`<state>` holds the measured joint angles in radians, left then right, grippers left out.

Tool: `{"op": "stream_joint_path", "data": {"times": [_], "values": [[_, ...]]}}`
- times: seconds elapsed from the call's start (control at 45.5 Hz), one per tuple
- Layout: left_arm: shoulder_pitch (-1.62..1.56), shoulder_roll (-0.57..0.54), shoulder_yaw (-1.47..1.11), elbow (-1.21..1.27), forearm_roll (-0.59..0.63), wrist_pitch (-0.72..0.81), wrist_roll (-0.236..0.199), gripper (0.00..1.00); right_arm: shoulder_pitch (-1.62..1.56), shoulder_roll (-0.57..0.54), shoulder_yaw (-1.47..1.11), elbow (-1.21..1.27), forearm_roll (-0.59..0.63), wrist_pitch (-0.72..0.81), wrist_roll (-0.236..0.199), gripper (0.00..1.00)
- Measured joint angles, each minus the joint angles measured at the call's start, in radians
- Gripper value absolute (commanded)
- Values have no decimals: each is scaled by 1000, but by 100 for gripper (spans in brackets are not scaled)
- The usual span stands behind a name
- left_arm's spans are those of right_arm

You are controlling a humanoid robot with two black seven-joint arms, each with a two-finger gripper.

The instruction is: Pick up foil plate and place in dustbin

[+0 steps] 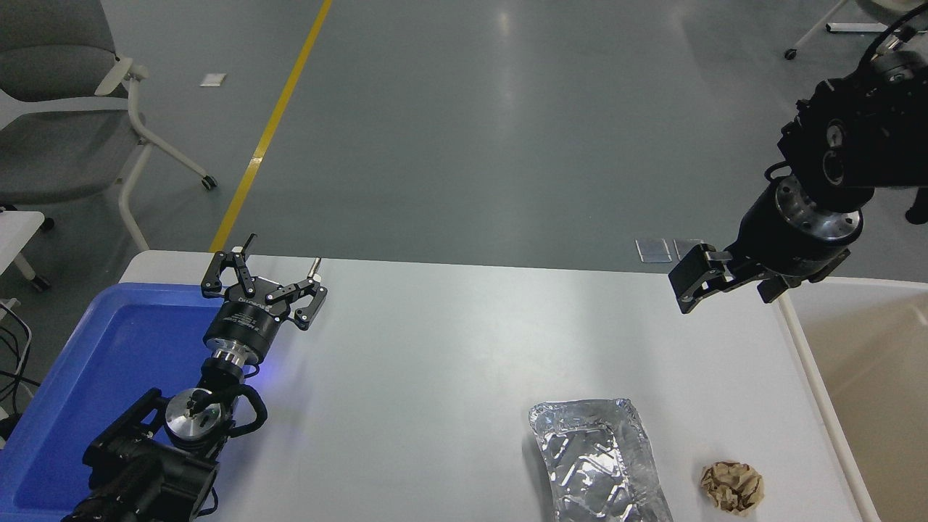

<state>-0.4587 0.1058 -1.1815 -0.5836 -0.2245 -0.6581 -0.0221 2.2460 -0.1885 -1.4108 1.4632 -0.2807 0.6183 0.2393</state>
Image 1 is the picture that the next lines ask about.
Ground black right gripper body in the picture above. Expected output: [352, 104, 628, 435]
[729, 181, 845, 282]

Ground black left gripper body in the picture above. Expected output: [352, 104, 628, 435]
[202, 277, 291, 361]

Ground large pale bin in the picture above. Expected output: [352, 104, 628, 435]
[776, 278, 928, 522]

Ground blue plastic tray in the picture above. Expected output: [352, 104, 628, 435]
[0, 282, 262, 522]

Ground crumpled tan paper ball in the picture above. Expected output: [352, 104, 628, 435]
[700, 461, 766, 515]

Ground grey office chair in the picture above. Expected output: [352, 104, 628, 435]
[0, 0, 218, 252]

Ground small white side table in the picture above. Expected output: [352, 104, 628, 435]
[0, 210, 53, 293]

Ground white frame wheeled chair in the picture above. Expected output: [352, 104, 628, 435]
[783, 0, 896, 60]

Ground black cables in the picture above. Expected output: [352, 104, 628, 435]
[0, 297, 41, 443]

